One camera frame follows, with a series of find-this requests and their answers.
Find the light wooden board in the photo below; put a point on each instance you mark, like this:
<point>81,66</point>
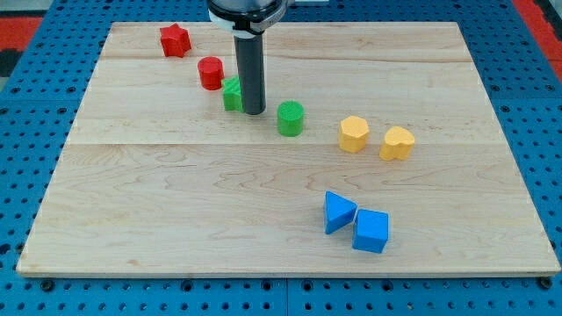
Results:
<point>157,180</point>

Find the green cylinder block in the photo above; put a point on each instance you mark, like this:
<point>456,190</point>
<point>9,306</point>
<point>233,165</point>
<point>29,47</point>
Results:
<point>290,118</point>

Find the blue triangle block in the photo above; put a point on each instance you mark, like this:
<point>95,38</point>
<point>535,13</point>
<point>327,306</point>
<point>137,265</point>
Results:
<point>338,212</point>

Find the red star block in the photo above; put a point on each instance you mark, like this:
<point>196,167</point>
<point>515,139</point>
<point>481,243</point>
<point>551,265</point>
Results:
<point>175,40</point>

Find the green star block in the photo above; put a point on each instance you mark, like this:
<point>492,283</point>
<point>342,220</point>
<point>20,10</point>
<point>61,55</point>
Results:
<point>231,92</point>

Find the yellow heart block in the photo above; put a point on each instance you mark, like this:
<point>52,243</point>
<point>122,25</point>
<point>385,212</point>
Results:
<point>397,144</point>

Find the blue cube block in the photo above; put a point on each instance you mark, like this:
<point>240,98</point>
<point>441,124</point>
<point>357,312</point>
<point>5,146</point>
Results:
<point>371,231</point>

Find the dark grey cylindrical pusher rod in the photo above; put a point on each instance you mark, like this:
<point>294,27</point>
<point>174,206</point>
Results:
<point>249,58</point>

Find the red cylinder block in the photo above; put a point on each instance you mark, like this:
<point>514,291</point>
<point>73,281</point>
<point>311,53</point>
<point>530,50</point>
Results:
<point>211,72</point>

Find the yellow hexagon block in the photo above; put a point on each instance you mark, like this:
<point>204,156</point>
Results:
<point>353,134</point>

